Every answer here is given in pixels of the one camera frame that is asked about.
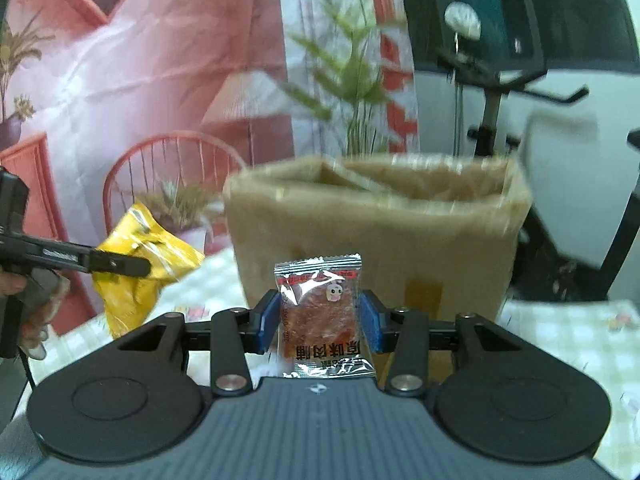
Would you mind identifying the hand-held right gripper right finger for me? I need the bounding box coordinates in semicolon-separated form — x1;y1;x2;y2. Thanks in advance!
360;288;527;398

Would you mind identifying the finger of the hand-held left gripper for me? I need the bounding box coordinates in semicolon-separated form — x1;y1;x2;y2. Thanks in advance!
74;246;153;278

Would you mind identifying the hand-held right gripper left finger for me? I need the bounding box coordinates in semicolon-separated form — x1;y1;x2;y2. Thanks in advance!
115;289;283;397

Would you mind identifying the yellow snack packet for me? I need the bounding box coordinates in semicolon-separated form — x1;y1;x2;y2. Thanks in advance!
94;203;206;340

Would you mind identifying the silver jerky snack packet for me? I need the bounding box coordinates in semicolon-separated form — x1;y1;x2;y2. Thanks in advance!
273;253;377;380

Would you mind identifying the plastic-lined cardboard box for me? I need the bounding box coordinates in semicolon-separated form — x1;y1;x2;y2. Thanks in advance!
222;153;534;392

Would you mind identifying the person's left hand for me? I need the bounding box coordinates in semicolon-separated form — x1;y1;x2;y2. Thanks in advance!
0;269;71;361

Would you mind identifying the printed backdrop cloth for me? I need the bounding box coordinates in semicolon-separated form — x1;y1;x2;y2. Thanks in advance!
0;0;420;337

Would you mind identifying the checked tablecloth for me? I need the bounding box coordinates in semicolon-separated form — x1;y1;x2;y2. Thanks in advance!
12;247;640;480

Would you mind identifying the black exercise bike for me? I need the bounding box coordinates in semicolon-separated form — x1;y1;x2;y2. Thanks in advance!
434;45;640;303

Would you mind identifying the white plastic bag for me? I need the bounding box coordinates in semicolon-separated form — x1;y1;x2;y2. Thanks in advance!
444;2;482;41

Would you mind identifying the dark window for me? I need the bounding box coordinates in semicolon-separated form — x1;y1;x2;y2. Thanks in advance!
396;0;640;75

